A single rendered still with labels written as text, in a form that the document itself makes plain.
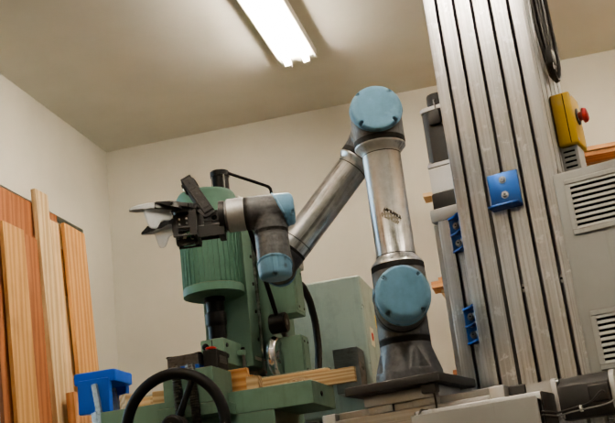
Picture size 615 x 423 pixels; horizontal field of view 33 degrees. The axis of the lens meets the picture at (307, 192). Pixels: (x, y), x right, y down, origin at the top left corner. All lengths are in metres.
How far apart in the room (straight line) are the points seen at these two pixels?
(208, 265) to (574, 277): 1.08
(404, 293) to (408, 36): 2.92
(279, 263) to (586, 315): 0.67
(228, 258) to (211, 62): 2.18
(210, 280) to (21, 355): 1.64
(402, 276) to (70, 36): 2.81
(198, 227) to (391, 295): 0.45
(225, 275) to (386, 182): 0.81
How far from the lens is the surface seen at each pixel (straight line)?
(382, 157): 2.29
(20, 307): 4.49
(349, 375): 2.83
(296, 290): 3.11
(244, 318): 3.04
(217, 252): 2.95
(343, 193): 2.42
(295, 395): 2.70
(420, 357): 2.31
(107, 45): 4.79
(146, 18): 4.58
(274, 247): 2.25
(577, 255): 2.35
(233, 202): 2.29
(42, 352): 4.67
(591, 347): 2.32
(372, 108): 2.31
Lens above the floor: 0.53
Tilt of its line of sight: 18 degrees up
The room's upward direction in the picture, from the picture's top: 7 degrees counter-clockwise
